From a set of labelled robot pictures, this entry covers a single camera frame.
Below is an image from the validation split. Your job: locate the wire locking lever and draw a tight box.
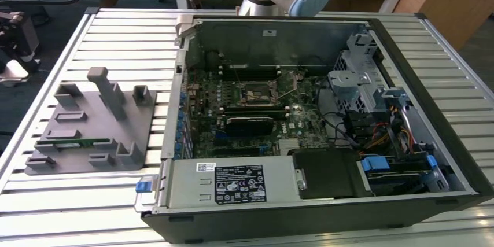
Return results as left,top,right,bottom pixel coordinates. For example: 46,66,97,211
230,60,249,86

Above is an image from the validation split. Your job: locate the metal socket cover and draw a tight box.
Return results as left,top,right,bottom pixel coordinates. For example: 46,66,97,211
276,66,306,105

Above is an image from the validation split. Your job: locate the CPU socket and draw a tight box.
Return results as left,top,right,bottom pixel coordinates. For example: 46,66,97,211
240,80,280,106

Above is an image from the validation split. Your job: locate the black RAM slot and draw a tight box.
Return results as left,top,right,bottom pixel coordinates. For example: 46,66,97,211
222,113,292,119
218,72,282,77
219,76,282,81
222,108,292,112
218,69,282,74
218,66,282,71
222,104,292,109
222,110,292,115

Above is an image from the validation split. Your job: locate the black graphics card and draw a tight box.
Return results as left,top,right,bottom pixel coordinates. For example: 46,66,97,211
225,115,277,137

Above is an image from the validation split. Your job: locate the black expansion slot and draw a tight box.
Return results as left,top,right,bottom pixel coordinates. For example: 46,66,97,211
214,148,268,156

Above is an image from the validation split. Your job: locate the green motherboard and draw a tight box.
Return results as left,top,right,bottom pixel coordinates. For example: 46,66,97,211
185,66,336,158

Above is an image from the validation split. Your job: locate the silver chipset heatsink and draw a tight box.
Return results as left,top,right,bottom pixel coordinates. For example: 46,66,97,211
278,138,301,152

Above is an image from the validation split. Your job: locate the silver metal drive cage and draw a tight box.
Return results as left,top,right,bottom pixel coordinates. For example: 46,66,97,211
326,33,389,115

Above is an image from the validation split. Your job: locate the black plastic shroud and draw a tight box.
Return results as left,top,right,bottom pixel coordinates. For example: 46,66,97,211
290,148,374,201

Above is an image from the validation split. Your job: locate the silver power supply unit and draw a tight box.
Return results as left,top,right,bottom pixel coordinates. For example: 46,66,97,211
153,155,308,211

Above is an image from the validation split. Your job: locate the hard disk in blue carrier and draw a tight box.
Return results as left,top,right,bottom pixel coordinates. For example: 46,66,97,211
358,154,441,197

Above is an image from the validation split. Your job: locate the plastic parts rack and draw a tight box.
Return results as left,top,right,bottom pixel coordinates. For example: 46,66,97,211
23,67,159,176

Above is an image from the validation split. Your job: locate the black PC case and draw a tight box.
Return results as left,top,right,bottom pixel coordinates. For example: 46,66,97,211
133,12,494,244

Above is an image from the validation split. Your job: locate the green RAM stick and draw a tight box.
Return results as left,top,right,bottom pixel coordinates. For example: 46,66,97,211
37,138,110,148

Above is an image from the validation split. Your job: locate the grey black device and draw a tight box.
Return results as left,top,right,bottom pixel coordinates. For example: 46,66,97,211
0,11,42,87

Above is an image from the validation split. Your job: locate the wooden cabinet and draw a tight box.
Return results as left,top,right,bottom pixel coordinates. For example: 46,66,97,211
394,0,494,51

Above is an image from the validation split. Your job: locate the grey case handle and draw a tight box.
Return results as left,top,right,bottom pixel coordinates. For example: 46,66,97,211
174,14,195,49

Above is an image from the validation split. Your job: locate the orange yellow wire bundle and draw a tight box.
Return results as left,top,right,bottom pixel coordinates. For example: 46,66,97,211
361,122,417,157

